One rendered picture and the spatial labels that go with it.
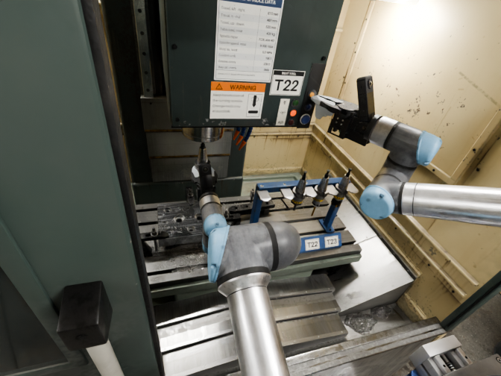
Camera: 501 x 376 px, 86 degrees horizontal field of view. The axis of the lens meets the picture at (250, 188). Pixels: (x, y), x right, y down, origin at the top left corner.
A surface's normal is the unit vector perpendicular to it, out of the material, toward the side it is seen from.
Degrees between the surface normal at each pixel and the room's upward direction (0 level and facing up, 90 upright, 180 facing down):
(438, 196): 50
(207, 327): 8
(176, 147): 90
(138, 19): 90
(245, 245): 18
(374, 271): 24
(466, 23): 90
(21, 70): 90
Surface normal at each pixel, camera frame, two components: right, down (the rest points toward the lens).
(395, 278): -0.28, -0.68
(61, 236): 0.27, 0.62
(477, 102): -0.95, 0.07
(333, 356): 0.13, -0.78
